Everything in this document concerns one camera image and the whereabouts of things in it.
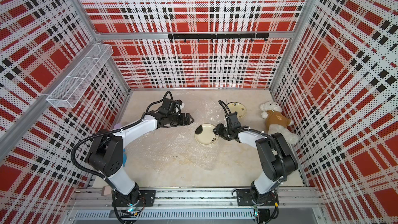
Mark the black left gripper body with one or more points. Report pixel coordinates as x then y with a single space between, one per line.
175 120

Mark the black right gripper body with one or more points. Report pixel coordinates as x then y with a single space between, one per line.
223 131

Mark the cream plate black spot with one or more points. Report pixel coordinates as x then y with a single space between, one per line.
204 134

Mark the cream dinner plate black characters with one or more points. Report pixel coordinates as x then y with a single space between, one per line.
239 108

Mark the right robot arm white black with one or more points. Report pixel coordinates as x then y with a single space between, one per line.
276 157

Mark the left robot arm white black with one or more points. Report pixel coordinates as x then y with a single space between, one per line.
105 155

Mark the white teddy bear brown shirt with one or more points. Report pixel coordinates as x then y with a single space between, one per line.
276 122

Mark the blue alarm clock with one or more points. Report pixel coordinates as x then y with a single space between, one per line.
124 159

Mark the small beige box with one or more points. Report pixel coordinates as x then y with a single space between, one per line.
106 191

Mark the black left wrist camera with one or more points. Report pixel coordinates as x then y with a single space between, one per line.
172 106

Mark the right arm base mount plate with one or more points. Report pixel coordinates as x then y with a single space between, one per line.
250 197

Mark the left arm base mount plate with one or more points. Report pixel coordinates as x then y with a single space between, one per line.
135 198

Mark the black wall hook rail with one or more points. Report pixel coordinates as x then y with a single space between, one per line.
249 36

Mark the white wire mesh shelf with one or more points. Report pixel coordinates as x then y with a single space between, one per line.
72 88

